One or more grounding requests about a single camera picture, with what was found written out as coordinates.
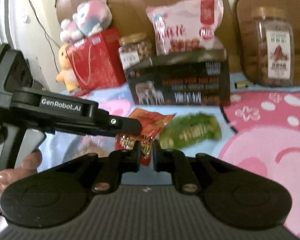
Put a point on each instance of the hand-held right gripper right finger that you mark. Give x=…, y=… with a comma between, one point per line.
x=156, y=155

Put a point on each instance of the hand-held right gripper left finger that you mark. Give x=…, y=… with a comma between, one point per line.
x=137, y=155

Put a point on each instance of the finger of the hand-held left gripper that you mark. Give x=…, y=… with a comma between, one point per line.
x=126, y=126

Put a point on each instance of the red melon seed packet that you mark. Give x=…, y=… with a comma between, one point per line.
x=152, y=125

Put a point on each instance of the green snack packet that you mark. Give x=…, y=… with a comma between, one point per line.
x=190, y=130

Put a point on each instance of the black sheep-print box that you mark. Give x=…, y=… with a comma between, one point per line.
x=177, y=80

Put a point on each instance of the person's left hand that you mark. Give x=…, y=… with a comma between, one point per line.
x=27, y=161

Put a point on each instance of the yellow duck plush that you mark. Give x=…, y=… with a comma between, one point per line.
x=65, y=72

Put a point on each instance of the red gift bag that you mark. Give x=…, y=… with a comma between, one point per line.
x=97, y=60

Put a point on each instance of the gold-lid cashew jar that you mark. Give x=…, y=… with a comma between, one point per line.
x=135, y=52

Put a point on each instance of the pastel pink blue plush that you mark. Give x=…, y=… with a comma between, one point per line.
x=90, y=17

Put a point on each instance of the small yellow black object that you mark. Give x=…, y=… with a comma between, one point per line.
x=241, y=84

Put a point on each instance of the printed pink pig blanket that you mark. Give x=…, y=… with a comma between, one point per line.
x=265, y=130

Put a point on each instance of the large pink snack bag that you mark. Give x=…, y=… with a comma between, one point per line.
x=185, y=25

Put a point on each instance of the wooden headboard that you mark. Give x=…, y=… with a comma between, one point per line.
x=130, y=5

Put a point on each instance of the gold-lid pecan jar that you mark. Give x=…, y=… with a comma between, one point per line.
x=272, y=50

